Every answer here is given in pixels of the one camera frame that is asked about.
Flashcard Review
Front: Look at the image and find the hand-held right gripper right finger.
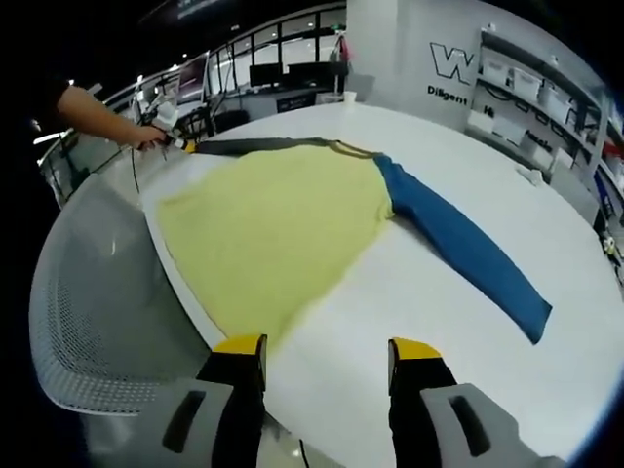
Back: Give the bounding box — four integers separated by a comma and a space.
387, 336, 558, 468

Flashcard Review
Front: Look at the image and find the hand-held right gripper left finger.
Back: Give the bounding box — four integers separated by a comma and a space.
131, 333, 268, 468

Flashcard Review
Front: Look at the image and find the yellow blue grey garment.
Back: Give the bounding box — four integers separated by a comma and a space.
155, 136, 554, 348

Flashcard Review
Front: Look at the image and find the person's left hand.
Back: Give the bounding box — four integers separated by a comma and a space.
129, 124, 168, 150

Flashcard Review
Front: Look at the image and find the open laptop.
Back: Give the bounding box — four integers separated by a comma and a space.
175, 56, 212, 106

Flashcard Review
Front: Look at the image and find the black monitor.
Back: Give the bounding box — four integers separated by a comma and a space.
287, 61, 338, 86
249, 62, 285, 91

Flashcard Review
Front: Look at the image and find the dark office counter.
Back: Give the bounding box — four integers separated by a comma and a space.
214, 87, 343, 133

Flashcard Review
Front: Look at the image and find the dark hanging banner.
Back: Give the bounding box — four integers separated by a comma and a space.
138, 0, 345, 23

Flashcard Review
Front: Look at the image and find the white mesh chair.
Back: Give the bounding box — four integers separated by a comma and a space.
28, 179, 230, 431

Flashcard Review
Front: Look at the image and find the stand with pink cloth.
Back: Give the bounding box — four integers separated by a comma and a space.
331, 33, 353, 94

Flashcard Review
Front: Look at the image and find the grey chair backrest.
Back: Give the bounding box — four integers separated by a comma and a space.
348, 72, 377, 104

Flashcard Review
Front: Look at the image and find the metal shelving rack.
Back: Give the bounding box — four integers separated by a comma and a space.
467, 28, 618, 206

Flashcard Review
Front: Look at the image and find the row of white storage bins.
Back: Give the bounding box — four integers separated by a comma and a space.
480, 58, 596, 162

